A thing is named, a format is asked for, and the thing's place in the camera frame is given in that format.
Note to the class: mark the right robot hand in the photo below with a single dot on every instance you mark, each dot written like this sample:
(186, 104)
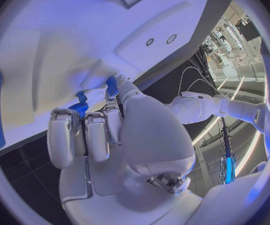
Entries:
(148, 135)

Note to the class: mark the blue peg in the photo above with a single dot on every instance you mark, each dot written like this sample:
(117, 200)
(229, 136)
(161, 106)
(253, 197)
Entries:
(112, 86)

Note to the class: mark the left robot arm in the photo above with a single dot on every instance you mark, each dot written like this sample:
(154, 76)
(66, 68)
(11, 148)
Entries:
(195, 106)

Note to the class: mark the white task board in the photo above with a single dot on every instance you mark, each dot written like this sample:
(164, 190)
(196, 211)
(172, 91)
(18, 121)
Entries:
(78, 31)

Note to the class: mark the blue gear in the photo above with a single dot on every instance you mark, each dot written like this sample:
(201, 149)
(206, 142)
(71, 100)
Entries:
(78, 108)

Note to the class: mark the short blue cylinder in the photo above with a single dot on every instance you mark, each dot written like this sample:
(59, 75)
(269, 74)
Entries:
(81, 96)

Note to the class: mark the glowing light bar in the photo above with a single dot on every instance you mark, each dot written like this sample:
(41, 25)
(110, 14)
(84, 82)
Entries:
(228, 169)

